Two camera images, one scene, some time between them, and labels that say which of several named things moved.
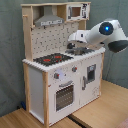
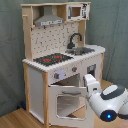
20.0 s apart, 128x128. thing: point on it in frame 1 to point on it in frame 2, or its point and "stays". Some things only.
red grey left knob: (56, 75) stays
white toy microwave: (78, 11) stays
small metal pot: (79, 50) stays
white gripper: (79, 36) to (92, 85)
